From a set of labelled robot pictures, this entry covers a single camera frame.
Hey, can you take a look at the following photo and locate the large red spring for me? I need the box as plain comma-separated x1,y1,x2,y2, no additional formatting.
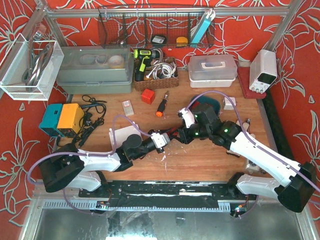
169,128,178,134

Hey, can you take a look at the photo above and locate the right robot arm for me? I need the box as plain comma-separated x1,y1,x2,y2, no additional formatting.
177,104,316,213

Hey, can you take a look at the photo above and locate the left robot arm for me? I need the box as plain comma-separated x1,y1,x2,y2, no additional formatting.
38,131,171,193

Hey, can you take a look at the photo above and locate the orange black screwdriver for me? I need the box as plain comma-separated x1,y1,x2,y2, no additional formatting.
156,91,169,117

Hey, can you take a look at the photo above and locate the teal plastic tray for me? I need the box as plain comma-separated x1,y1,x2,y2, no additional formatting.
189,95,221,116

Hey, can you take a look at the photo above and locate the white cube power adapter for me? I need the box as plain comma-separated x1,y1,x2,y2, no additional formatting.
222,97,236,110

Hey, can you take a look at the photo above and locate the red cube block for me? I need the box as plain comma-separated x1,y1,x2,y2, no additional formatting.
141,88,156,105

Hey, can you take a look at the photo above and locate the wicker basket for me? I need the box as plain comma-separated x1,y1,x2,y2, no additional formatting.
132,69,180,92

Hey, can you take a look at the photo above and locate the white work glove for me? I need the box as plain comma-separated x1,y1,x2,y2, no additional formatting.
226,118,256,158

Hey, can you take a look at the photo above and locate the white translucent storage box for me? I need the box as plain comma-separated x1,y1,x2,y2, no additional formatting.
188,54,238,88

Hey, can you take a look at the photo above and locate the yellow tape measure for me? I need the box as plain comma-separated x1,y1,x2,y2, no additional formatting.
176,36,189,48

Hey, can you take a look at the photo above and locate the yellow teal device box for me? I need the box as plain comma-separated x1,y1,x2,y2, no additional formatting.
38,103,85,138

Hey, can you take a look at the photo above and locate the black tape measure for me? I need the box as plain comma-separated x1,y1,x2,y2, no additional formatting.
150,34,167,48

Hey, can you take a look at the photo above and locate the white bench power supply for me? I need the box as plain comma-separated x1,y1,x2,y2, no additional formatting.
248,49,277,94

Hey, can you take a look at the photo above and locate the grey plastic storage box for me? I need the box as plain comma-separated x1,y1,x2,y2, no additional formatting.
56,46,134,95

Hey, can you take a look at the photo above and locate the teal white book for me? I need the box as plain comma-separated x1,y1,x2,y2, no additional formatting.
190,8,216,48

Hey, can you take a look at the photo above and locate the clear acrylic bin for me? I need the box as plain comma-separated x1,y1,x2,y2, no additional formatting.
0,34,64,101

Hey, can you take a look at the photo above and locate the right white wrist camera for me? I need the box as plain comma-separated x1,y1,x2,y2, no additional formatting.
177,108,196,129

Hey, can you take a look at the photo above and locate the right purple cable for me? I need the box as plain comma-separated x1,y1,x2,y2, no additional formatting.
184,90,320,221

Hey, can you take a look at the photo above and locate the purple cable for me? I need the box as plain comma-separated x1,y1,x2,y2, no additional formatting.
27,114,153,216
184,90,320,221

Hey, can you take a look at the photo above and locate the white peg base plate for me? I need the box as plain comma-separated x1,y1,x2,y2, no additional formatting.
109,124,142,149

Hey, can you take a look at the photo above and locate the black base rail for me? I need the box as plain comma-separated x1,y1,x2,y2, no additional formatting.
78,180,256,209

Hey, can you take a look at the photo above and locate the white coiled cable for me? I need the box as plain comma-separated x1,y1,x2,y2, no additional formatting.
147,62,177,80

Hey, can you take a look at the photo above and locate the black cable bundle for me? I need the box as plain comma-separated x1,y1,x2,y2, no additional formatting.
56,94,108,148

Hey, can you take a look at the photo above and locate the green black cordless drill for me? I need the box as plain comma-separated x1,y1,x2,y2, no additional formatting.
133,48,160,82

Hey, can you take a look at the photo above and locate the black wire hanging basket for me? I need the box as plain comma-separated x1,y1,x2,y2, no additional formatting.
97,5,216,50

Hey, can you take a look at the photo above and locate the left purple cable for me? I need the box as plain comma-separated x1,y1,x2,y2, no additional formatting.
27,114,153,216

